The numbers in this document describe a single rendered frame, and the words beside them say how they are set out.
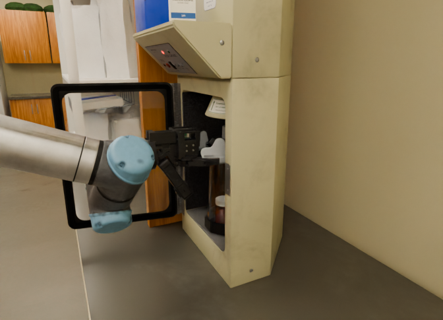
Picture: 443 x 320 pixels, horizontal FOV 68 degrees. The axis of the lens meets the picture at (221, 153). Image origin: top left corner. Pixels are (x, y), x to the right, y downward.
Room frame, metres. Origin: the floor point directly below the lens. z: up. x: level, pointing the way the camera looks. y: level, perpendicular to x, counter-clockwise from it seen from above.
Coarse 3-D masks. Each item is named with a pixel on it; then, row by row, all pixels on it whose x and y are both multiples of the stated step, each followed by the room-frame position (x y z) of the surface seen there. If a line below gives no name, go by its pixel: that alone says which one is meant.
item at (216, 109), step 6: (216, 96) 0.78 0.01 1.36; (210, 102) 0.80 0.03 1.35; (216, 102) 0.77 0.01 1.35; (222, 102) 0.76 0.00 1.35; (210, 108) 0.78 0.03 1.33; (216, 108) 0.76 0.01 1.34; (222, 108) 0.75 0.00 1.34; (210, 114) 0.77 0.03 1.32; (216, 114) 0.76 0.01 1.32; (222, 114) 0.75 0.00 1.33
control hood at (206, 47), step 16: (144, 32) 0.77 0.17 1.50; (160, 32) 0.68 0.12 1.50; (176, 32) 0.61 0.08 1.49; (192, 32) 0.61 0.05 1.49; (208, 32) 0.63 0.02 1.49; (224, 32) 0.64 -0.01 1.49; (144, 48) 0.88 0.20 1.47; (176, 48) 0.69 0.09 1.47; (192, 48) 0.62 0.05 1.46; (208, 48) 0.63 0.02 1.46; (224, 48) 0.64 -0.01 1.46; (160, 64) 0.90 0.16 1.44; (192, 64) 0.69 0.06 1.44; (208, 64) 0.63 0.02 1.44; (224, 64) 0.64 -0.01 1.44
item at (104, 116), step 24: (72, 96) 0.84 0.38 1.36; (96, 96) 0.86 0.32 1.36; (120, 96) 0.88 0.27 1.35; (144, 96) 0.90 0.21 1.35; (72, 120) 0.84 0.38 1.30; (96, 120) 0.86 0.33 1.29; (120, 120) 0.88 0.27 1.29; (144, 120) 0.89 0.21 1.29; (144, 192) 0.89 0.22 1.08; (168, 192) 0.91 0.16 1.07
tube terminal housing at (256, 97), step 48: (240, 0) 0.66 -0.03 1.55; (288, 0) 0.78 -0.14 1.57; (240, 48) 0.66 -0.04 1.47; (288, 48) 0.81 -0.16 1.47; (240, 96) 0.66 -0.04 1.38; (288, 96) 0.86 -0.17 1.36; (240, 144) 0.66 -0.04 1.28; (240, 192) 0.66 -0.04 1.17; (192, 240) 0.86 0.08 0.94; (240, 240) 0.66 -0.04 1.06
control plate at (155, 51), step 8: (152, 48) 0.82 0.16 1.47; (160, 48) 0.77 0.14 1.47; (168, 48) 0.72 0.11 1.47; (160, 56) 0.82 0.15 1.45; (168, 56) 0.77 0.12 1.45; (176, 56) 0.73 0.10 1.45; (184, 64) 0.73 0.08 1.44; (176, 72) 0.84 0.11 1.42; (184, 72) 0.78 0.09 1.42; (192, 72) 0.73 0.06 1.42
